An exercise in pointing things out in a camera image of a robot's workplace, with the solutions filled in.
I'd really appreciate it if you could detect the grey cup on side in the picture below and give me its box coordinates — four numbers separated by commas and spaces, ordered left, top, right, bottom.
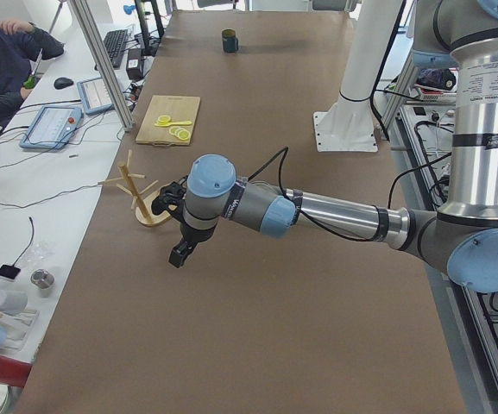
0, 290, 28, 316

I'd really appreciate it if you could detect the blue teach pendant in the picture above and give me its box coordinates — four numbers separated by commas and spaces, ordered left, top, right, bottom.
19, 105, 83, 150
77, 77, 114, 116

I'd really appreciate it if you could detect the small metal cylinder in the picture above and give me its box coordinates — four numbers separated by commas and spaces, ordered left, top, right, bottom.
30, 269, 54, 290

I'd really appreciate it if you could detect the blue teach pendant near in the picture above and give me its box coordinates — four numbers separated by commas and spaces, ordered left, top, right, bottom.
19, 105, 83, 150

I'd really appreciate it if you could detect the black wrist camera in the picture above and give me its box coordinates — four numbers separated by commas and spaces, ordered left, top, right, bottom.
151, 181, 186, 222

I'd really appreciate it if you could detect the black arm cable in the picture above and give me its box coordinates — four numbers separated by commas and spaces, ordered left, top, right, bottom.
248, 146, 452, 241

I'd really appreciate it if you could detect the yellow plastic knife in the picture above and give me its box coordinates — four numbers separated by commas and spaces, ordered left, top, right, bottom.
154, 121, 192, 128

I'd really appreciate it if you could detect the black computer mouse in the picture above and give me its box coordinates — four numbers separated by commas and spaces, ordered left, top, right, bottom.
54, 77, 74, 90

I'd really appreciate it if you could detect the black power adapter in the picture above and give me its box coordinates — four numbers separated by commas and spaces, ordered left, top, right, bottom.
126, 48, 144, 81

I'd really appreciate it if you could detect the wooden cup rack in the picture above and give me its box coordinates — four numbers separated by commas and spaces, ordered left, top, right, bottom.
98, 150, 172, 227

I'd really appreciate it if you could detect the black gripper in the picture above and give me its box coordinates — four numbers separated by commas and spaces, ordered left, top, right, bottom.
168, 220, 215, 267

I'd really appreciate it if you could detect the black keyboard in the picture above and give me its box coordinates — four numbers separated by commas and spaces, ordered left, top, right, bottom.
104, 29, 129, 69

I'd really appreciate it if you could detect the person in dark sweater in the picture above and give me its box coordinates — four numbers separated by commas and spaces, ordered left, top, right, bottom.
0, 19, 64, 127

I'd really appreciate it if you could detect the lemon slice near handle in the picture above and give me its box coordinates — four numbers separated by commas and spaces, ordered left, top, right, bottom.
175, 129, 191, 141

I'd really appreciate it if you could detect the blue teach pendant far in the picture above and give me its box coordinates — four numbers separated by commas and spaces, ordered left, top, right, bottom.
77, 77, 114, 116

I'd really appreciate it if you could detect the wooden cutting board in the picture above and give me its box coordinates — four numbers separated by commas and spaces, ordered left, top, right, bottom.
135, 95, 201, 146

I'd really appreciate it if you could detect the aluminium frame post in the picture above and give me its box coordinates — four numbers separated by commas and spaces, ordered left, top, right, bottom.
69, 0, 134, 132

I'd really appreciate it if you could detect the white pillar base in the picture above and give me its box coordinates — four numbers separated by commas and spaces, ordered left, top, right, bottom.
313, 0, 406, 153

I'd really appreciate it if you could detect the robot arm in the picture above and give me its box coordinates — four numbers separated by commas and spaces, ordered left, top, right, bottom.
152, 1, 498, 293

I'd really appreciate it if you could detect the blue mug yellow inside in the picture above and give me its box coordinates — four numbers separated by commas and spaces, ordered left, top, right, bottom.
221, 28, 239, 53

